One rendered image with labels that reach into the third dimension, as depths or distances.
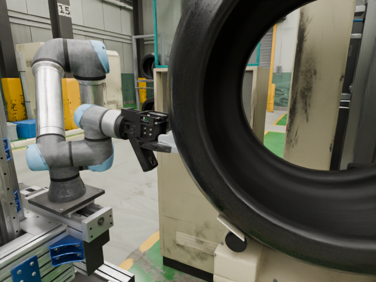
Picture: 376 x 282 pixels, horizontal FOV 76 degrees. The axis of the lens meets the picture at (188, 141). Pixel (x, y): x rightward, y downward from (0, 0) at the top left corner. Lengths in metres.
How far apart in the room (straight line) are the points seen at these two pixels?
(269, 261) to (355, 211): 0.22
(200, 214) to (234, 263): 0.90
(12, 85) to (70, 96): 2.46
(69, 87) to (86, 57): 5.25
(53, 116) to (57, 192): 0.44
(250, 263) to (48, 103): 0.68
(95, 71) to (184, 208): 0.90
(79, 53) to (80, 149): 0.36
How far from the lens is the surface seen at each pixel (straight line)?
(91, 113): 0.70
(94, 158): 0.74
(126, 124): 0.65
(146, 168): 0.64
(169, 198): 1.49
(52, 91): 0.86
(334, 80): 0.79
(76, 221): 1.12
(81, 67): 0.97
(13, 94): 8.33
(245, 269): 0.56
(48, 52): 0.95
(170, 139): 0.57
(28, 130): 5.92
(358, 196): 0.71
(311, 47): 0.79
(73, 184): 1.15
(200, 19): 0.42
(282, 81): 9.85
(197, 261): 1.64
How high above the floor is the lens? 1.22
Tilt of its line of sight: 15 degrees down
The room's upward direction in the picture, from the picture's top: straight up
